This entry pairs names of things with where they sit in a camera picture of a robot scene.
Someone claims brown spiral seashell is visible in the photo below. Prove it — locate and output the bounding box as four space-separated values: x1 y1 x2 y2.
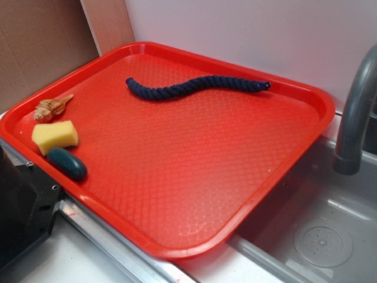
33 94 74 123

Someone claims red plastic tray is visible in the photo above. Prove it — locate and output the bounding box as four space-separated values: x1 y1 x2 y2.
1 42 335 259

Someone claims yellow sponge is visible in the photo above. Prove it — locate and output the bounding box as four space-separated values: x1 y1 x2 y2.
32 120 79 156

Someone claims dark blue twisted rope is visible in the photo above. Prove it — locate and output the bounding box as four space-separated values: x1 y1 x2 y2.
125 75 272 101

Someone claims grey plastic sink basin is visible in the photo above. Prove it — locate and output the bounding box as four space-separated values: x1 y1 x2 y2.
229 137 376 282

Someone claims dark green oval stone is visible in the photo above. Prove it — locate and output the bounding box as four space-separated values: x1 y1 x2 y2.
46 147 88 181

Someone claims brown cardboard panel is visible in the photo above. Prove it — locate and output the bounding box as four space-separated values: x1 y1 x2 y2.
1 1 134 113

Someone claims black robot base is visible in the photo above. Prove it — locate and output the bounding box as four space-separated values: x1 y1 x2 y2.
1 149 62 272

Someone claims grey sink faucet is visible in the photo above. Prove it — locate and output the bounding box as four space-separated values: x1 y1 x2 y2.
333 45 376 175

